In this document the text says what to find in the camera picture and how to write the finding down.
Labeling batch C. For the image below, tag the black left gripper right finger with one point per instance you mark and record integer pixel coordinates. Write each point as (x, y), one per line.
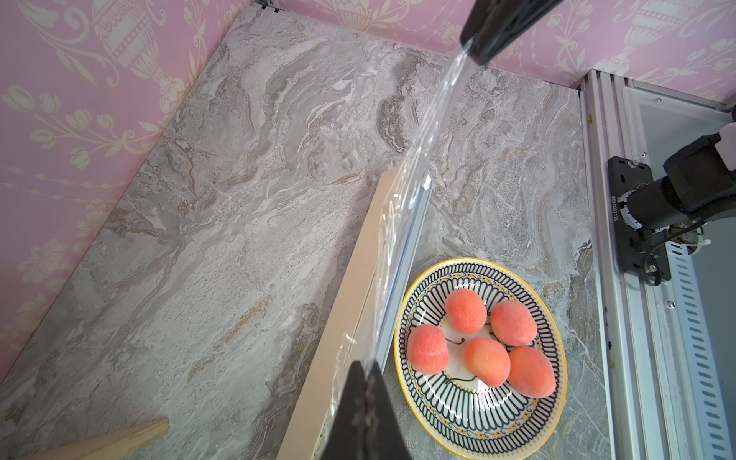
(383, 437)

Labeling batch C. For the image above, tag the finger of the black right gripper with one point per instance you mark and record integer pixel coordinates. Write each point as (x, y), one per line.
(495, 24)

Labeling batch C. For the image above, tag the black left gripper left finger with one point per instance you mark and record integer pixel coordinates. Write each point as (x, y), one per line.
(346, 438)

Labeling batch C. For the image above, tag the cream plastic wrap dispenser box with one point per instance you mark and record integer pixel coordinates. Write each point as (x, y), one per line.
(351, 322)

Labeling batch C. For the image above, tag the striped plate of peaches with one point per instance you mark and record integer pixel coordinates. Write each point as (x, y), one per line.
(480, 360)

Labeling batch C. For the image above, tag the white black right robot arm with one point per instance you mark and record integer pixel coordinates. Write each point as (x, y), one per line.
(699, 182)

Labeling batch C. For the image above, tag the wooden two-tier shelf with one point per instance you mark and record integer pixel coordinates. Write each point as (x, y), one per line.
(117, 445)

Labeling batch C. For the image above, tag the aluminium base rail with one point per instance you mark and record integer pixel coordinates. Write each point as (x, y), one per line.
(661, 169)

